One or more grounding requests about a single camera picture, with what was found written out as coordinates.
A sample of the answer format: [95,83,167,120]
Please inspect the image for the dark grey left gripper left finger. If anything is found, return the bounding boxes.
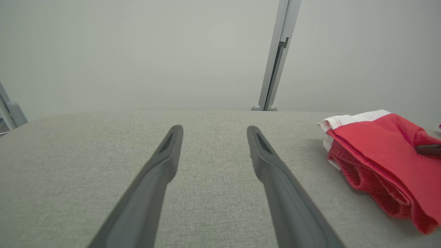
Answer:
[88,125,184,248]

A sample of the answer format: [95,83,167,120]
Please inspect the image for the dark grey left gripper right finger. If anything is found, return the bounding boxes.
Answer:
[246,126,345,248]

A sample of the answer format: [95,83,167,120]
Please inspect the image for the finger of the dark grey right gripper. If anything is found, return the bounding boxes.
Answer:
[415,144,441,157]

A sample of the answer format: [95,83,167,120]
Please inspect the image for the red shorts with white trim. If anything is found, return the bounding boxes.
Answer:
[317,110,441,235]

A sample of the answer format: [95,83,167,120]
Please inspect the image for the grey fabric sofa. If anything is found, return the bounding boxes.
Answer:
[0,110,441,248]

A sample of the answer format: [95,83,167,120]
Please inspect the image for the grey wheeled stand leg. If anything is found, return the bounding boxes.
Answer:
[0,81,29,133]

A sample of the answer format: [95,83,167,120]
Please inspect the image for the grey partition post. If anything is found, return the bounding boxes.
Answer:
[251,0,302,111]

